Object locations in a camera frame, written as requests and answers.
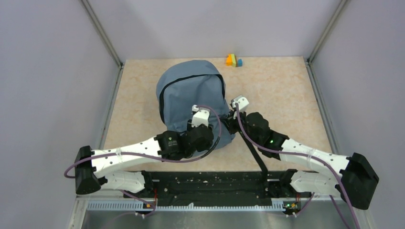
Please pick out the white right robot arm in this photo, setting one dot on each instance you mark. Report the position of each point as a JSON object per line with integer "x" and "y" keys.
{"x": 350, "y": 177}

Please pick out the colourful sticky note stack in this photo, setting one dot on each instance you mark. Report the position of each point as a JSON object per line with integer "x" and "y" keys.
{"x": 232, "y": 60}

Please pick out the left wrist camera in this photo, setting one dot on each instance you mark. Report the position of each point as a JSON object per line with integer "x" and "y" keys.
{"x": 200, "y": 115}

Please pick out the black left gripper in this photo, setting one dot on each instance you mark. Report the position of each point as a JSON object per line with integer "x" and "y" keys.
{"x": 189, "y": 126}

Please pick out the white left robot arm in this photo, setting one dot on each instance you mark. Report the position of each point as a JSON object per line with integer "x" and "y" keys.
{"x": 106, "y": 169}

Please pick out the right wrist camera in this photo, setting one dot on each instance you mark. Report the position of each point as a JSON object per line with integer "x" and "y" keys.
{"x": 239, "y": 105}

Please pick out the blue student backpack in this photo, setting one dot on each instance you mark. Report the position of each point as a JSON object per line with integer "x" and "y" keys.
{"x": 195, "y": 82}

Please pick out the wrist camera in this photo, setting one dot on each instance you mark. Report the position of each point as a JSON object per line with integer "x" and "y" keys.
{"x": 200, "y": 115}
{"x": 239, "y": 105}

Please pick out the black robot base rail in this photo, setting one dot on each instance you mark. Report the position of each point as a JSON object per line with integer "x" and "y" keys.
{"x": 217, "y": 189}

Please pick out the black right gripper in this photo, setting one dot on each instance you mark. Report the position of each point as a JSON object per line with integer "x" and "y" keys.
{"x": 230, "y": 121}

